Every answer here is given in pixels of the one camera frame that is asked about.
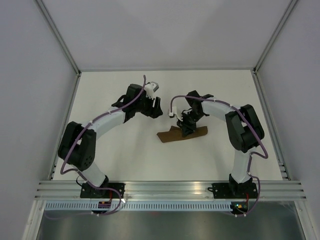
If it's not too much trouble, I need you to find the left aluminium side rail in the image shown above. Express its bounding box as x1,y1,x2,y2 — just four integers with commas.
47,71,82,180

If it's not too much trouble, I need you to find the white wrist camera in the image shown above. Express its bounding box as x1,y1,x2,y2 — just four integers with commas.
168,106,183,121
144,81,159,99

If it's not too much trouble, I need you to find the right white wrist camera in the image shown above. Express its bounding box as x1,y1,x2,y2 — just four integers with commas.
168,106,183,121

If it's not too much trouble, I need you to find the white slotted cable duct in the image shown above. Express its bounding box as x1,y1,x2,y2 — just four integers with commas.
45,200,232,212

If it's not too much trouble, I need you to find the right aluminium frame post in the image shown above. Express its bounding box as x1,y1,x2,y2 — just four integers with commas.
252,0,300,75

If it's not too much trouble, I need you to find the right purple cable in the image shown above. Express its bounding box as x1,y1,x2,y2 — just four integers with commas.
168,95,270,218

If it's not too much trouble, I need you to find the left aluminium frame post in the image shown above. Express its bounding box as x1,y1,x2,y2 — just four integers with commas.
34,0,81,76

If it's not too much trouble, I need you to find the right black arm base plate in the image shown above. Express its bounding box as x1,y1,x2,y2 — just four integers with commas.
207,182,258,199

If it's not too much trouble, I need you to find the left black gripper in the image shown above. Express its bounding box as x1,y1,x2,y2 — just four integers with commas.
135,92,163,120

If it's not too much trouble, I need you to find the aluminium side rail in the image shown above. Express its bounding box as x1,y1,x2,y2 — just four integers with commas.
47,71,82,180
250,68,292,181

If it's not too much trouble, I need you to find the brown cloth napkin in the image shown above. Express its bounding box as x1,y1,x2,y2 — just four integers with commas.
156,126,208,143

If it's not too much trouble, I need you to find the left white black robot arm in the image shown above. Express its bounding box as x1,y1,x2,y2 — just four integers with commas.
57,82,163,198

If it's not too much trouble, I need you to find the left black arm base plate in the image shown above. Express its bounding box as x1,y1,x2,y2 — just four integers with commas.
80,182,125,199

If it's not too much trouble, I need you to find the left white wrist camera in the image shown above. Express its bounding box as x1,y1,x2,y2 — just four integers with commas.
144,81,159,99

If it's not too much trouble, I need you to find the right aluminium side rail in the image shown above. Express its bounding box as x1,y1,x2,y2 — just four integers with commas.
250,68,292,181

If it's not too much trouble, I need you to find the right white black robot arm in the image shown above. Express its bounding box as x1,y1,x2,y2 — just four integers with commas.
168,90,269,199

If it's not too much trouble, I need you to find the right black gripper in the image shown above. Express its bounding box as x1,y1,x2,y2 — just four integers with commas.
177,110,204,138

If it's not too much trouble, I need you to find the aluminium front rail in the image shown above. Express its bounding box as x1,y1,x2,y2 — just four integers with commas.
34,180,307,201

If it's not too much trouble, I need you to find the aluminium frame post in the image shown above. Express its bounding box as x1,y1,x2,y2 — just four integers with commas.
34,0,81,76
252,0,300,75

